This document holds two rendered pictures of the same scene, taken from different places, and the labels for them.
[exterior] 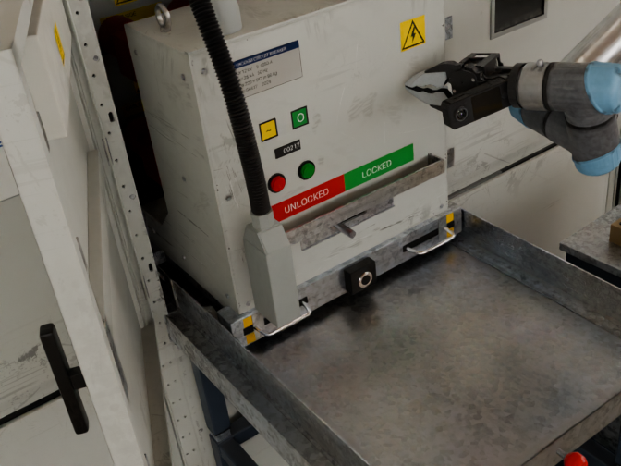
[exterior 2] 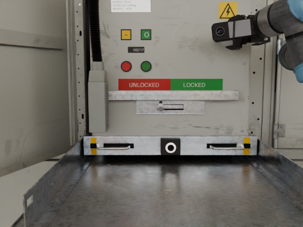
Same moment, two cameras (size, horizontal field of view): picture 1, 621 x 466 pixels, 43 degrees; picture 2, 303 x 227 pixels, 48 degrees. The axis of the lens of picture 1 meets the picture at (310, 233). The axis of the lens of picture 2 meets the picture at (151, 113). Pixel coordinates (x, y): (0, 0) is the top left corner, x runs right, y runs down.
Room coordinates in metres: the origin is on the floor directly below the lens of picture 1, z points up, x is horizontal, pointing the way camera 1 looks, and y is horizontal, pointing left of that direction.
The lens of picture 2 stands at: (0.29, -0.57, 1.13)
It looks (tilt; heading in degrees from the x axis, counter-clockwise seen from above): 7 degrees down; 32
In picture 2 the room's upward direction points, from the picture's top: straight up
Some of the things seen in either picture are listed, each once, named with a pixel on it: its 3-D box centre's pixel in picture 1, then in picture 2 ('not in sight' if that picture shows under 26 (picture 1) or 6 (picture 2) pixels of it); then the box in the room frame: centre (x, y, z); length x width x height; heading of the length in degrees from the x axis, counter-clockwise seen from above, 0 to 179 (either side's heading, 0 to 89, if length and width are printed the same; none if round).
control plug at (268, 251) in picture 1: (270, 269); (98, 101); (1.04, 0.07, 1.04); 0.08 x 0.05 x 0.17; 32
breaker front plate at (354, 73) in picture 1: (342, 150); (170, 63); (1.21, -0.07, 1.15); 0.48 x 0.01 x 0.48; 122
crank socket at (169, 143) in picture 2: (361, 276); (170, 146); (1.19, -0.08, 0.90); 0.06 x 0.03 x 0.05; 122
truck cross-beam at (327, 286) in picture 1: (348, 268); (169, 144); (1.23, -0.06, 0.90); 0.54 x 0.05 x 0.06; 122
